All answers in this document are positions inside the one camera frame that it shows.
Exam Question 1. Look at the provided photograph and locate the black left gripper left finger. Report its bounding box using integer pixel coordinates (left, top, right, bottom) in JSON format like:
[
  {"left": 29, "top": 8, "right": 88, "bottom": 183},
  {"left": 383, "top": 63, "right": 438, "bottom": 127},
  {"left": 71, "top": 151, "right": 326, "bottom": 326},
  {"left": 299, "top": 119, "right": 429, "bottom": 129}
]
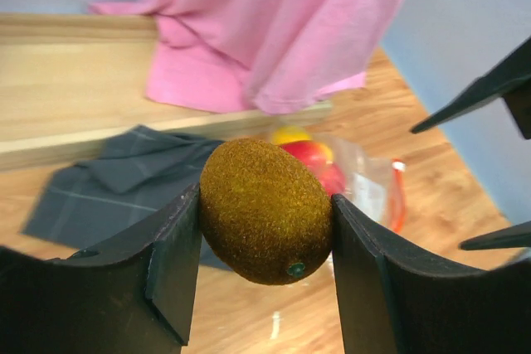
[{"left": 1, "top": 184, "right": 202, "bottom": 353}]

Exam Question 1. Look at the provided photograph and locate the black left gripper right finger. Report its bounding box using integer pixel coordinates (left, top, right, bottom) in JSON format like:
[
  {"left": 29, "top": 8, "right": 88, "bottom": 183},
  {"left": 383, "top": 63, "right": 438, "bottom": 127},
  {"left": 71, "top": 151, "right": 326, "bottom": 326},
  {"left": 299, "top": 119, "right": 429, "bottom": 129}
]
[{"left": 332, "top": 195, "right": 530, "bottom": 353}]

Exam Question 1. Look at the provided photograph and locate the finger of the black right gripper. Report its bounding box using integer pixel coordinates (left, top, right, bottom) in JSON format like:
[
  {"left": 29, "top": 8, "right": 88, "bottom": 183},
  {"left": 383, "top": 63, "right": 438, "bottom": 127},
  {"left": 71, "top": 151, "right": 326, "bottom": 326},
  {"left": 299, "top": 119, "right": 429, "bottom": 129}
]
[
  {"left": 459, "top": 221, "right": 531, "bottom": 250},
  {"left": 410, "top": 40, "right": 530, "bottom": 140}
]

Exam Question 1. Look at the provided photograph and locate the clear zip top bag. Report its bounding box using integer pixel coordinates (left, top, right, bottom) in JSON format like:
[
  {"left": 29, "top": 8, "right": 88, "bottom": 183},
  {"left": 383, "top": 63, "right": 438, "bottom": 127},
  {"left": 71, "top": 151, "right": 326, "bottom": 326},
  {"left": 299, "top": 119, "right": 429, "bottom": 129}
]
[{"left": 266, "top": 125, "right": 406, "bottom": 233}]

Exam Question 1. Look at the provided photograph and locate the orange fake fruit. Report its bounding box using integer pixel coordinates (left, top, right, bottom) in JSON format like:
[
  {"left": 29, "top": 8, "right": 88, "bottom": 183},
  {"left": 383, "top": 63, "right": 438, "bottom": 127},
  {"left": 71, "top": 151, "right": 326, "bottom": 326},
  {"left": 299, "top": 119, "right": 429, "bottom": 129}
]
[{"left": 199, "top": 138, "right": 334, "bottom": 285}]

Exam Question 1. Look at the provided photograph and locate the red fake apple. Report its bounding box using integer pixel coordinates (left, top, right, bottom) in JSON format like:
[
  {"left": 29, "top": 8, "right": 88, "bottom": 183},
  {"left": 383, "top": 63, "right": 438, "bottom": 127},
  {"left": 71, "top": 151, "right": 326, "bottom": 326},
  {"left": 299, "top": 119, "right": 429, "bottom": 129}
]
[{"left": 319, "top": 163, "right": 346, "bottom": 196}]

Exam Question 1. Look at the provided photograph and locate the red yellow fake mango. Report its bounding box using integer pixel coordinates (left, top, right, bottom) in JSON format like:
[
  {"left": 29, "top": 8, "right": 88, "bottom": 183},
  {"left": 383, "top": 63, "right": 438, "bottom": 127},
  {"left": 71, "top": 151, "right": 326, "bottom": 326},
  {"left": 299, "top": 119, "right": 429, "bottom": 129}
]
[{"left": 280, "top": 140, "right": 334, "bottom": 172}]

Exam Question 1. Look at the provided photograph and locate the yellow fake lemon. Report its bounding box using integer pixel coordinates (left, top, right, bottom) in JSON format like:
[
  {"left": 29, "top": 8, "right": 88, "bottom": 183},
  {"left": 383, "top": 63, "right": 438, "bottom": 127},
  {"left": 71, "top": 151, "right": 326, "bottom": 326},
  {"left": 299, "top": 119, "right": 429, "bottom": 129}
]
[{"left": 270, "top": 125, "right": 312, "bottom": 145}]

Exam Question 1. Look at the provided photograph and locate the dark grey checked cloth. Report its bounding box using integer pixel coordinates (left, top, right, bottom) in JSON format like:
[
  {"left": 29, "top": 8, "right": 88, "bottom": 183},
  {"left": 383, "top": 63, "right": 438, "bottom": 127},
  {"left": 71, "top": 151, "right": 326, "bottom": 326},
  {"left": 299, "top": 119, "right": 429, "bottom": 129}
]
[{"left": 22, "top": 125, "right": 221, "bottom": 249}]

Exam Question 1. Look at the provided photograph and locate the wooden clothes rack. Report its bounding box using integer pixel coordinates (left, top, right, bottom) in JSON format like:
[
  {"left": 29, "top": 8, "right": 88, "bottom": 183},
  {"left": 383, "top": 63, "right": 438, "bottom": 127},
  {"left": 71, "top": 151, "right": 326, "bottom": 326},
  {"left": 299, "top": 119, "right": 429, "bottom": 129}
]
[{"left": 0, "top": 12, "right": 333, "bottom": 172}]

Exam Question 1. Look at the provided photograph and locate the pink t-shirt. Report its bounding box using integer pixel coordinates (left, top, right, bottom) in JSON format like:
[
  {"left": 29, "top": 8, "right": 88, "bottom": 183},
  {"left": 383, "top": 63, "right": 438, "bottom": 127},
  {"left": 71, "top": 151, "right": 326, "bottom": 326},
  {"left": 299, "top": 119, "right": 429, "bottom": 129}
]
[{"left": 90, "top": 0, "right": 403, "bottom": 114}]

